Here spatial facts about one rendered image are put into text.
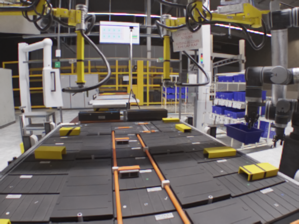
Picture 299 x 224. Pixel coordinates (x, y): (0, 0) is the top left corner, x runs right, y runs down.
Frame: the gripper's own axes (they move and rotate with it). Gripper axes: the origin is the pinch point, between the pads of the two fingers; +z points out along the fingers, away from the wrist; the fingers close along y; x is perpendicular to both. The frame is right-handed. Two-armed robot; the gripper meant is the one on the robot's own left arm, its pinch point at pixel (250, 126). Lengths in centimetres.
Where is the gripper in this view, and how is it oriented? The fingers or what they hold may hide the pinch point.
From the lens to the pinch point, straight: 127.1
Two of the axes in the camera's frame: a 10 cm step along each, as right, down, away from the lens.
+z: 0.0, 9.9, 1.6
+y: -9.8, 0.3, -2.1
